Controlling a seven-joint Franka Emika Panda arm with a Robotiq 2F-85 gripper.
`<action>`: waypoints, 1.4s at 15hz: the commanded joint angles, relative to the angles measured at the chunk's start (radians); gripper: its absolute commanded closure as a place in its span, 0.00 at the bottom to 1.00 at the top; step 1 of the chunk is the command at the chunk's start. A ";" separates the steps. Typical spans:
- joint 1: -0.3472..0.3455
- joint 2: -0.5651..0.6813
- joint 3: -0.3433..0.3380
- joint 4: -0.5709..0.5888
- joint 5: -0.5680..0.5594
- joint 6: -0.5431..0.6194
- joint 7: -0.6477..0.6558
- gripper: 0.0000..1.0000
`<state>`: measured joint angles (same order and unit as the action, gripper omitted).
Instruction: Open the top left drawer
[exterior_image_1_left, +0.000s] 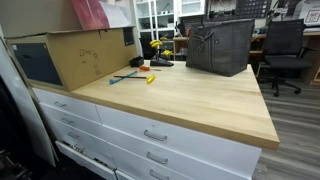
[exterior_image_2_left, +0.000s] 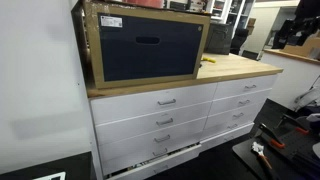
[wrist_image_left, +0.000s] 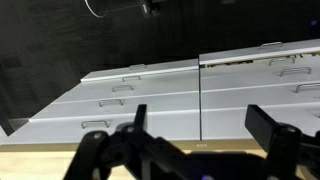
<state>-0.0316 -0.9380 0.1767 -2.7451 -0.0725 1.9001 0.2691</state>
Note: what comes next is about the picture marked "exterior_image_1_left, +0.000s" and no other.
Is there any white printer box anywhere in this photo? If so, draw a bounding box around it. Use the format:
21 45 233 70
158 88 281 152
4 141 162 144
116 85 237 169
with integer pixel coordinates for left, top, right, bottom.
293 0 320 28

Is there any wooden desk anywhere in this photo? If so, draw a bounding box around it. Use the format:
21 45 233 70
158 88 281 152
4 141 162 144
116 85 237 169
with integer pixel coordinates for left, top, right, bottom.
249 28 320 87

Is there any white shelf unit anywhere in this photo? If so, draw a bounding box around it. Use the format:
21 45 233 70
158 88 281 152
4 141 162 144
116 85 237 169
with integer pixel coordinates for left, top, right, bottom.
132 0 179 43

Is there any blue bar tool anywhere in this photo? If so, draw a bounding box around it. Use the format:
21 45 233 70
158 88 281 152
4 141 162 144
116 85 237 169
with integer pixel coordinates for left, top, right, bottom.
109 70 139 85

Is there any black chair back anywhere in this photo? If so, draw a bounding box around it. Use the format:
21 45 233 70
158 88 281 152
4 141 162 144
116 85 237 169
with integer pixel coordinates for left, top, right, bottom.
138 32 157 60

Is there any white wall cabinet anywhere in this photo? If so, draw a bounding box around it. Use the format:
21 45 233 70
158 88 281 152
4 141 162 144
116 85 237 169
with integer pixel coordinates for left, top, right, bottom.
176 0 208 18

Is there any yellow handled T wrench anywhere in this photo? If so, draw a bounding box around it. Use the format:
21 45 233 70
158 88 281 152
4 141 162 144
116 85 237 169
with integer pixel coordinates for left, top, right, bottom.
113 73 156 85

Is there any small wooden table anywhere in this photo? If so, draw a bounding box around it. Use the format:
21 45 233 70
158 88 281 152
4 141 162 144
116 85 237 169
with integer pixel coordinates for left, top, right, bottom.
172 35 191 62

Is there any orange handled screwdriver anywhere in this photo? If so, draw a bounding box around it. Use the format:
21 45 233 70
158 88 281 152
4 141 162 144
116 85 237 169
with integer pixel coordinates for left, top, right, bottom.
138 65 163 72

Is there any black equipment frame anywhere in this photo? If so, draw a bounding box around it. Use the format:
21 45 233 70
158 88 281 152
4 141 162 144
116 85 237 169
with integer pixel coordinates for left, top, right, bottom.
0 74 38 180

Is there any black pegboard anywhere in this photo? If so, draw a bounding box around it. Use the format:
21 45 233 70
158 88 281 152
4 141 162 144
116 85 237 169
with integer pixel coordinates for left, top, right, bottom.
234 0 273 20

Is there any white sheet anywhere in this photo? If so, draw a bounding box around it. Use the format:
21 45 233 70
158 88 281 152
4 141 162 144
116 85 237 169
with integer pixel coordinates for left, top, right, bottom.
99 0 133 29

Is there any small black box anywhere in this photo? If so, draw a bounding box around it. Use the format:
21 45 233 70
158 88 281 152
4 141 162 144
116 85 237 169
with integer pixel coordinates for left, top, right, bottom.
129 55 145 68

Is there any white board panel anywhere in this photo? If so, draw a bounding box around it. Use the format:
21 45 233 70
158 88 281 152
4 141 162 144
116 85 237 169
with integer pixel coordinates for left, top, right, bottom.
0 34 60 168

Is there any large cardboard box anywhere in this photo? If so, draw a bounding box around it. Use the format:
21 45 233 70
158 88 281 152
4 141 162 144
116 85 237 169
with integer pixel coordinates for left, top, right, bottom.
5 26 139 93

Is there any dark grey tote bag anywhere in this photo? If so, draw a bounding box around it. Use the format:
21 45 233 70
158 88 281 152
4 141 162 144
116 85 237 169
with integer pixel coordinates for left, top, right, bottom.
185 18 256 78

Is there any black office chair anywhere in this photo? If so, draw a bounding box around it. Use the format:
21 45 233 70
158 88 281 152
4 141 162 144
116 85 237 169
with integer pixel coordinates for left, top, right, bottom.
258 18 316 98

